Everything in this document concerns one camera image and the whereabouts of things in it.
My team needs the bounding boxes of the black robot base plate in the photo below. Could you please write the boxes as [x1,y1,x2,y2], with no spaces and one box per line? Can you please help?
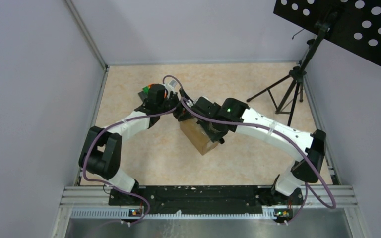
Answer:
[108,185,303,215]

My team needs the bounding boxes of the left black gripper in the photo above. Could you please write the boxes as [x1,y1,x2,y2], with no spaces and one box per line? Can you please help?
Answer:
[158,88,192,121]

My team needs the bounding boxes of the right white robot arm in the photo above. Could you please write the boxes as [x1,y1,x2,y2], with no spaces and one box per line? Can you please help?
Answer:
[180,97,334,204]

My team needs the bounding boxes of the grey slotted cable duct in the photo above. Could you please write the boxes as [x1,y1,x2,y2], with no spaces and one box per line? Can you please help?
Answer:
[70,208,277,220]

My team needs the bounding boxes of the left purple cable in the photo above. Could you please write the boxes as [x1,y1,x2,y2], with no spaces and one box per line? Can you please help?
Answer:
[82,75,185,184]

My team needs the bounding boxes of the black perforated stand tray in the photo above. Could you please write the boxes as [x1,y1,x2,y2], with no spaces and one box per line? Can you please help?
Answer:
[273,0,381,66]

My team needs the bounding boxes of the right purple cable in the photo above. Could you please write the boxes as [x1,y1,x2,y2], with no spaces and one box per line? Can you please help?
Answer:
[180,97,337,224]

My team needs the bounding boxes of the aluminium frame rail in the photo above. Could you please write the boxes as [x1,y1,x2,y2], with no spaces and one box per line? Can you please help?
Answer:
[64,0,108,70]

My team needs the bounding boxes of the black tripod stand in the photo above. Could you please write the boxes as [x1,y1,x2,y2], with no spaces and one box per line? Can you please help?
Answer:
[246,11,339,126]

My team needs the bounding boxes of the brown cardboard express box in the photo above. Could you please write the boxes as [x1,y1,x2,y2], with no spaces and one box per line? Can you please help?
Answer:
[179,119,219,155]

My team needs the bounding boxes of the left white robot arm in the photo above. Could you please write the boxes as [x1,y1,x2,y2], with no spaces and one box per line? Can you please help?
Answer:
[78,84,179,205]

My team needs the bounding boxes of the purple cable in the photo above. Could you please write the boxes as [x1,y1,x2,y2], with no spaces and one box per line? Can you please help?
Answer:
[82,75,185,184]
[180,97,337,224]

